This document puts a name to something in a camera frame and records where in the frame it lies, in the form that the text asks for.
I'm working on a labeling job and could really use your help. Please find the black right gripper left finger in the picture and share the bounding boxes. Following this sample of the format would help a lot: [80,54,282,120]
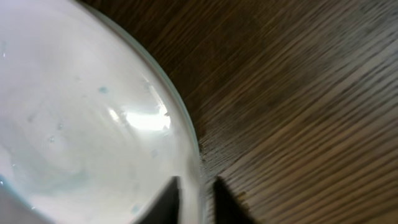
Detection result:
[136,176,180,224]

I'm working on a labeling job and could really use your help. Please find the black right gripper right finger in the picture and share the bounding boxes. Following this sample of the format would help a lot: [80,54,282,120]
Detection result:
[213,176,255,224]

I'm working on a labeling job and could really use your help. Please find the white plate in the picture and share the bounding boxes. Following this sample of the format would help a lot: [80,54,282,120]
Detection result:
[1,0,206,223]

